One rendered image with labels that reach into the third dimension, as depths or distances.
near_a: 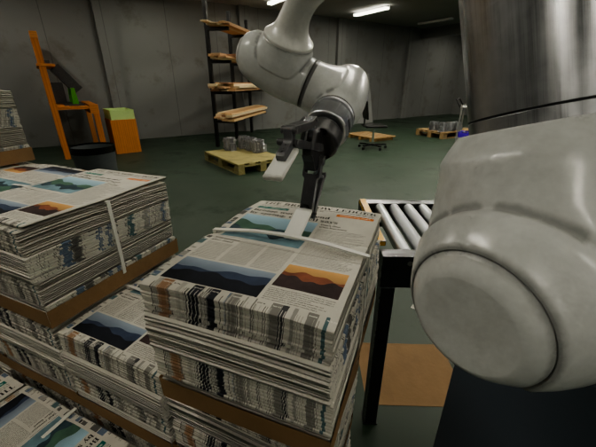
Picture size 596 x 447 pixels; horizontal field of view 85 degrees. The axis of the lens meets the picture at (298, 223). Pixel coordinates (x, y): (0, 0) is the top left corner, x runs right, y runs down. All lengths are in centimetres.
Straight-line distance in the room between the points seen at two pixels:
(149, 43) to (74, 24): 144
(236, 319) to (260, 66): 50
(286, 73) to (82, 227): 55
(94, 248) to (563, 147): 84
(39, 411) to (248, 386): 67
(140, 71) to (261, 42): 852
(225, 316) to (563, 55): 41
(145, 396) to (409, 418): 119
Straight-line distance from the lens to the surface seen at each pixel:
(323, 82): 71
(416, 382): 181
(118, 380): 80
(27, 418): 108
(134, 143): 749
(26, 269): 82
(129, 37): 924
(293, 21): 70
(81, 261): 87
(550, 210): 27
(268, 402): 51
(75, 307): 89
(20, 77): 912
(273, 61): 71
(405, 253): 112
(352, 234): 59
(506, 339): 26
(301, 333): 40
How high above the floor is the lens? 131
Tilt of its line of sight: 24 degrees down
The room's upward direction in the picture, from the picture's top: straight up
